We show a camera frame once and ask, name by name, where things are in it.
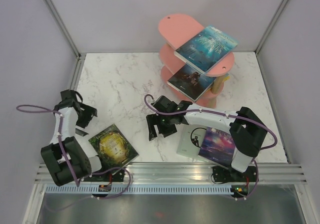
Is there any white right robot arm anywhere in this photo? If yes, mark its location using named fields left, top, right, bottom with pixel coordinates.
left=146, top=96, right=269, bottom=181

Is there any pale grey Great Gatsby book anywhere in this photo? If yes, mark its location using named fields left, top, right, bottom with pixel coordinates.
left=176, top=125, right=206, bottom=161

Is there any white slotted cable duct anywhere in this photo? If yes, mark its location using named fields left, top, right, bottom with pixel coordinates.
left=45, top=184, right=234, bottom=195

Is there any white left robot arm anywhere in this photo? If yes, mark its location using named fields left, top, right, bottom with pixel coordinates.
left=40, top=90, right=110, bottom=186

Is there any left aluminium frame post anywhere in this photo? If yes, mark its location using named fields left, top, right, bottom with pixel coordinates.
left=33, top=0, right=82, bottom=57

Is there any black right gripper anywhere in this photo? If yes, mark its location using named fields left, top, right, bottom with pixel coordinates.
left=146, top=112, right=178, bottom=140

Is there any blue Wuthering Heights book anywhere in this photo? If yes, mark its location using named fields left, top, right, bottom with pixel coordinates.
left=167, top=64, right=216, bottom=101

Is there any teal underwater cover book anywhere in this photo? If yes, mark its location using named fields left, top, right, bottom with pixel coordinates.
left=174, top=26, right=238, bottom=74

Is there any pink three-tier shelf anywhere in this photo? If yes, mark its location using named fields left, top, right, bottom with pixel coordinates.
left=158, top=14, right=235, bottom=108

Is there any purple Robinson Crusoe book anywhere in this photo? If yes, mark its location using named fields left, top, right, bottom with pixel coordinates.
left=198, top=127, right=235, bottom=169

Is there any green gold fantasy book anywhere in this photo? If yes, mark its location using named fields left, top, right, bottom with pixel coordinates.
left=88, top=124, right=139, bottom=170

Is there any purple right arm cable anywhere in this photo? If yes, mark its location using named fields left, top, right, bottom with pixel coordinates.
left=144, top=94, right=278, bottom=149

